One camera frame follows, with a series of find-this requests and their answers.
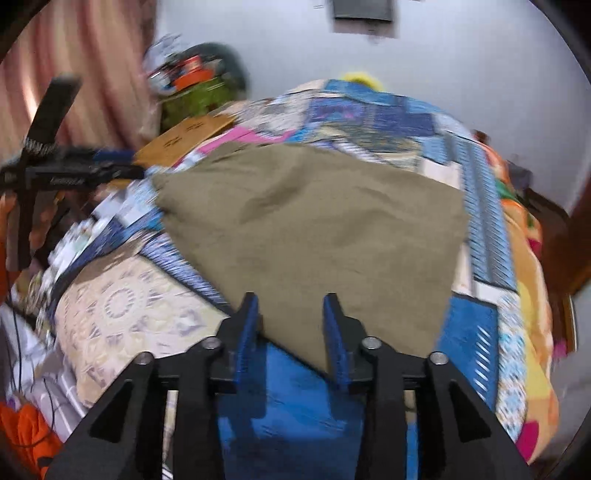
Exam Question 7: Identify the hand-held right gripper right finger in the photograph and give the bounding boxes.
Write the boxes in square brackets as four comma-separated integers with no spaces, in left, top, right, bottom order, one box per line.
[322,292,536,480]

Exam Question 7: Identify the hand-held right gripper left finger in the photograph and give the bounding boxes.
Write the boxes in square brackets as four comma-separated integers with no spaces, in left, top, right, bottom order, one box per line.
[44,292,269,480]

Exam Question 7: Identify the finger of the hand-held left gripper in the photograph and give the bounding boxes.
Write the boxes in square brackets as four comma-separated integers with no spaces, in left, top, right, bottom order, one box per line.
[62,164,146,190]
[62,146,139,166]

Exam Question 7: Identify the olive green pants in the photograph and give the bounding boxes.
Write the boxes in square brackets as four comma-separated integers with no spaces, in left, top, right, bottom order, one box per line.
[151,141,472,376]

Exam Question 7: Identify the person's left hand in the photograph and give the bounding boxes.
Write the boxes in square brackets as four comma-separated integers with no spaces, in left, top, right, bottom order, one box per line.
[0,191,65,278]

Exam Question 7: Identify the pink curtain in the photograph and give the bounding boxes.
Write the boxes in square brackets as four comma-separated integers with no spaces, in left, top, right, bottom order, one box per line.
[0,0,160,160]

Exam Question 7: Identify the brown cardboard box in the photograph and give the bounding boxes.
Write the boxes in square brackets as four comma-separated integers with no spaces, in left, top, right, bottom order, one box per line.
[133,113,237,168]

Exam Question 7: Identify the green bag with clutter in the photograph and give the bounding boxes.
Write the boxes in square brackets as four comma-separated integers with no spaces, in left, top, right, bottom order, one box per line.
[144,36,250,132]

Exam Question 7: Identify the blue patchwork quilt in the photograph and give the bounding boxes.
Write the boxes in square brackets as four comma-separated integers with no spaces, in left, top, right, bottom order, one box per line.
[21,78,532,480]

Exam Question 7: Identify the orange floral blanket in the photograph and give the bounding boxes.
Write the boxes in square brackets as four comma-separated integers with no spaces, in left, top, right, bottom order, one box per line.
[478,138,561,464]

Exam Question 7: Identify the grey striped sheet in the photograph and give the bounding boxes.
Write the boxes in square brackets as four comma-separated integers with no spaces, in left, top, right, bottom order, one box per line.
[0,302,90,444]

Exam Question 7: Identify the orange cloth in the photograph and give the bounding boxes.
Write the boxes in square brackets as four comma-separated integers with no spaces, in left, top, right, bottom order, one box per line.
[0,401,63,478]

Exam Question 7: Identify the yellow object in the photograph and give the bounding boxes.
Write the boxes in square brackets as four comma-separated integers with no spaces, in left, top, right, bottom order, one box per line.
[341,71,385,92]

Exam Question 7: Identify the black cable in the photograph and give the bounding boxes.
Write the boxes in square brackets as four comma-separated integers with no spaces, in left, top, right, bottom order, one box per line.
[4,295,58,448]

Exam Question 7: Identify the wooden bed frame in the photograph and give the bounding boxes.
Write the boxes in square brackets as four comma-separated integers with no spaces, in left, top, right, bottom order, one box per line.
[522,182,580,354]

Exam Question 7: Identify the dark wall fixture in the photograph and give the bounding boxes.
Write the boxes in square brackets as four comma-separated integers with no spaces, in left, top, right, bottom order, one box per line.
[330,0,398,34]

